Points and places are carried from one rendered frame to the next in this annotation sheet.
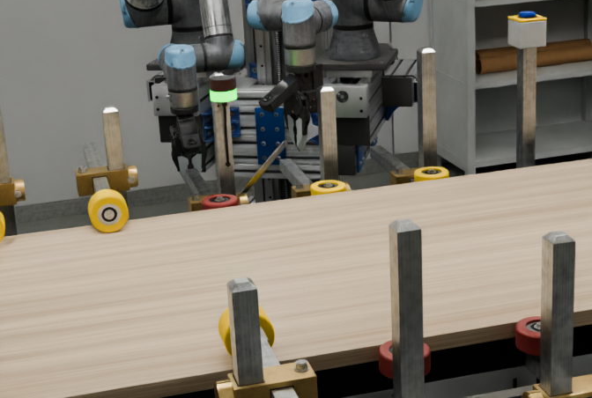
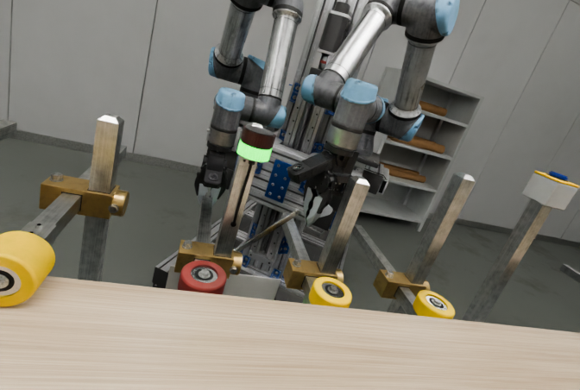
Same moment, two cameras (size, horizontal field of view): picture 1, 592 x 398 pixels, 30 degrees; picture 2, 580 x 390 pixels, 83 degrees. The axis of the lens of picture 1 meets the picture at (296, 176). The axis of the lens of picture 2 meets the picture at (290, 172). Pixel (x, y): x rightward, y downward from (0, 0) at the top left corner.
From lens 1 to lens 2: 1.88 m
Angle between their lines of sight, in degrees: 3
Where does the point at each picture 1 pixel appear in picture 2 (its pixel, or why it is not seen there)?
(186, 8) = (254, 76)
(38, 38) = (184, 83)
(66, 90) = (189, 111)
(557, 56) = (406, 175)
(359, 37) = (365, 138)
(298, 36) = (352, 117)
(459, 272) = not seen: outside the picture
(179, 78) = (222, 118)
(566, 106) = (397, 195)
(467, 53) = not seen: hidden behind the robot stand
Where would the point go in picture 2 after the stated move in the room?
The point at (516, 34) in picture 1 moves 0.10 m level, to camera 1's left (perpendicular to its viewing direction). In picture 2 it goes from (545, 191) to (507, 179)
